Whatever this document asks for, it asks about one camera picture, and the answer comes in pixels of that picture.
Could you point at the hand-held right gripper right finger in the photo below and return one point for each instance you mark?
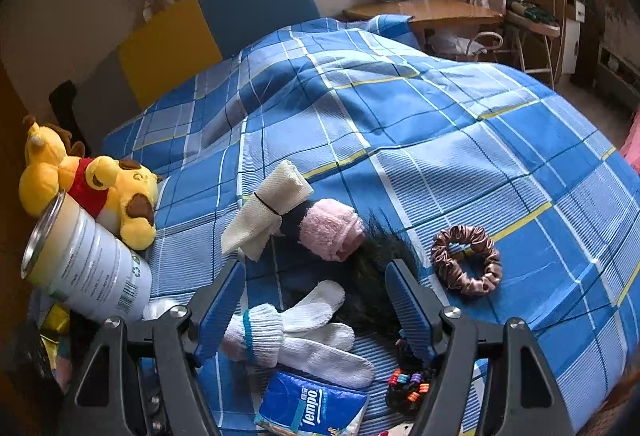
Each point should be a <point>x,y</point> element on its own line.
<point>406,306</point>

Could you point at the white knit gloves bundle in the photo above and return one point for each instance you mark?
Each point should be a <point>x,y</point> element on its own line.
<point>300,341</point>

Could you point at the black braided hairpiece with beads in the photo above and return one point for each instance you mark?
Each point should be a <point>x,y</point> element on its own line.
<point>367,276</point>

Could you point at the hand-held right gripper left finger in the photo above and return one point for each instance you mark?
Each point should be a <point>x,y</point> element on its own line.
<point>220,303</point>

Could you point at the multicolour padded headboard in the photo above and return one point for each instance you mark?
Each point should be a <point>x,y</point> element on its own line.
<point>255,1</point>

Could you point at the yellow packaging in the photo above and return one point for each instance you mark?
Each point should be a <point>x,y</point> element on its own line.
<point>55,323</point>

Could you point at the pink cloth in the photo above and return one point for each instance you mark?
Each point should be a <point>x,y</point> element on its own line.
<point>633,131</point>

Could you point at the pink rolled towel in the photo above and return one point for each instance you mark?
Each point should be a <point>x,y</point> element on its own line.
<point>330,228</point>

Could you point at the wooden desk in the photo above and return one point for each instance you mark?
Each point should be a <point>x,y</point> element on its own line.
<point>425,11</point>

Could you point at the brown satin scrunchie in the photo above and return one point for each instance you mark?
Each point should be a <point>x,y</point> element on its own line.
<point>445,266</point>

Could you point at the blue tissue packet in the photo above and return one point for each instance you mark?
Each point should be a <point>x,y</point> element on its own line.
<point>310,403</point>

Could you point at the wooden chair with clutter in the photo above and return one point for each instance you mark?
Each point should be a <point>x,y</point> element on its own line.
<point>537,16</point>

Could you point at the white metal tin can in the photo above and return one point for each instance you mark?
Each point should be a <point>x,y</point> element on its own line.
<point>90,261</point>

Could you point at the blue plaid blanket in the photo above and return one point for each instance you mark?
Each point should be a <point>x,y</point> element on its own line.
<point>400,141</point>

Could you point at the cream cloth tied with band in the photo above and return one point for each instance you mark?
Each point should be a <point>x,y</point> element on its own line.
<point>280,188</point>

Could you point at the yellow plush bear toy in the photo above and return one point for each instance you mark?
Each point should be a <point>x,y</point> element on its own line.
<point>115,186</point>

